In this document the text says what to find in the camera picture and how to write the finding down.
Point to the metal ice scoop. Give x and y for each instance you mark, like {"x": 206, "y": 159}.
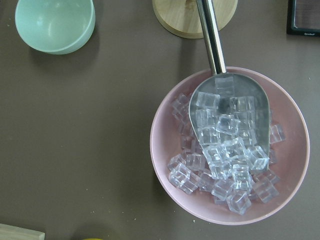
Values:
{"x": 229, "y": 112}

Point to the pile of clear ice cubes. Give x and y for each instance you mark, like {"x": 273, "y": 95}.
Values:
{"x": 235, "y": 186}

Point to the pink bowl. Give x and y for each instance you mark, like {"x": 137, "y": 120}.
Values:
{"x": 289, "y": 142}

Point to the wooden cup tree stand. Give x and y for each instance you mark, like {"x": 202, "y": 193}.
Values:
{"x": 181, "y": 17}

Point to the yellow lemon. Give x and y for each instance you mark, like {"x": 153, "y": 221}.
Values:
{"x": 91, "y": 238}

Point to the mint green bowl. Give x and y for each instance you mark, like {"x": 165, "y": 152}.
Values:
{"x": 55, "y": 27}

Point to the wine glass tray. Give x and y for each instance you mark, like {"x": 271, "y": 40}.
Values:
{"x": 303, "y": 18}

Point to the wooden cutting board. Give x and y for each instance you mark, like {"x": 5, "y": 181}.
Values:
{"x": 9, "y": 232}

